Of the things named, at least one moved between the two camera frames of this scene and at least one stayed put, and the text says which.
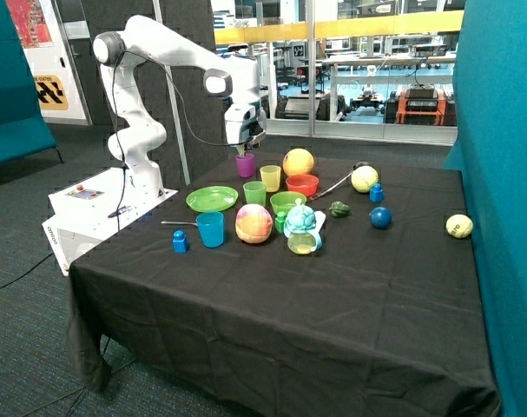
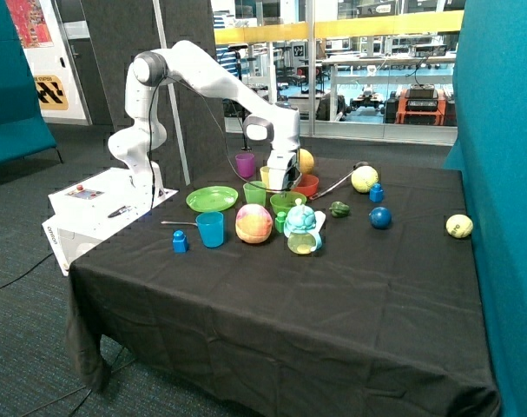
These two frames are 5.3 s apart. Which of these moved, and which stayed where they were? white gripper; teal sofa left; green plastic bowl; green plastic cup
Moved: white gripper
Stayed: teal sofa left; green plastic cup; green plastic bowl
